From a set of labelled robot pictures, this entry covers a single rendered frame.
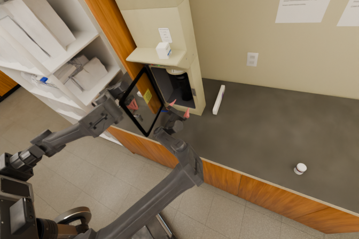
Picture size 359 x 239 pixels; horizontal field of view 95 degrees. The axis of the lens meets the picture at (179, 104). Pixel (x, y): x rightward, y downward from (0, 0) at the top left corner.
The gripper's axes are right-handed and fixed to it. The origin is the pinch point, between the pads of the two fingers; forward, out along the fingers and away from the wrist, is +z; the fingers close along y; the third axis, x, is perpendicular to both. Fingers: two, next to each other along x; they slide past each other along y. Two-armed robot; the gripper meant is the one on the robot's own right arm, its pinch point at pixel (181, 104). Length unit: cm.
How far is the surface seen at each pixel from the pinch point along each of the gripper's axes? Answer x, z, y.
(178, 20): -40.8, 10.3, 24.7
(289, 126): -19, 19, -64
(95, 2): -28, 4, 61
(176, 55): -27.6, 5.8, 18.0
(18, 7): 28, 11, 133
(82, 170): 186, -64, 50
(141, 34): -20.9, 10.2, 39.6
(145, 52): -15.8, 6.2, 33.5
